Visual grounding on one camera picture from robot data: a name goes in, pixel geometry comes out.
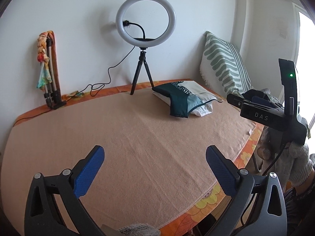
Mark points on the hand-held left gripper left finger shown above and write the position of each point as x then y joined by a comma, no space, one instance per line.
87,174

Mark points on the colourful scarf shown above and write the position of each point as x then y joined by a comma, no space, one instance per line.
44,59

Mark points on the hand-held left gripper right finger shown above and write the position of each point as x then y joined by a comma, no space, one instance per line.
221,169

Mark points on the beige blanket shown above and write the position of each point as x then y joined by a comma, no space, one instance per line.
135,140

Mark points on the green striped white pillow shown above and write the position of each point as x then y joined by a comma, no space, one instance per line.
221,61

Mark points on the window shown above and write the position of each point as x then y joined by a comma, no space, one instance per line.
306,54

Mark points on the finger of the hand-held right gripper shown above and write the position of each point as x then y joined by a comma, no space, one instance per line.
235,100
259,99

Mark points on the person's left hand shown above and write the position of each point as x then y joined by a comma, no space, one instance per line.
137,229

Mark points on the metal chair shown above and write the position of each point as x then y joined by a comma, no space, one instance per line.
258,162

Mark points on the person's right hand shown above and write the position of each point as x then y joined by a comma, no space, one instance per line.
301,164

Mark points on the grey folded tripod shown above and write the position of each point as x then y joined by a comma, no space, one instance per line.
50,78

